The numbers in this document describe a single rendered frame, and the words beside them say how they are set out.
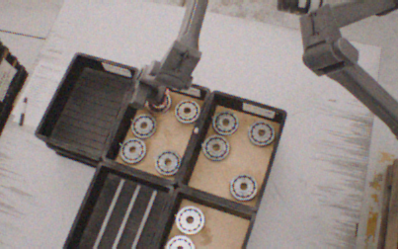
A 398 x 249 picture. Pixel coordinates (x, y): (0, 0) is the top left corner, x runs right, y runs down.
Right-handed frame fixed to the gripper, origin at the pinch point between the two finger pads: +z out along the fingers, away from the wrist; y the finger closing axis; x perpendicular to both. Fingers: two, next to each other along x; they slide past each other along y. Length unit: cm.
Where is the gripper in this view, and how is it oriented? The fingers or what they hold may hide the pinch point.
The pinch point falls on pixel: (157, 100)
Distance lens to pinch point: 168.9
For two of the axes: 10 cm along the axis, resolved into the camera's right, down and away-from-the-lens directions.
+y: 9.2, 2.8, -2.8
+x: 3.5, -9.0, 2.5
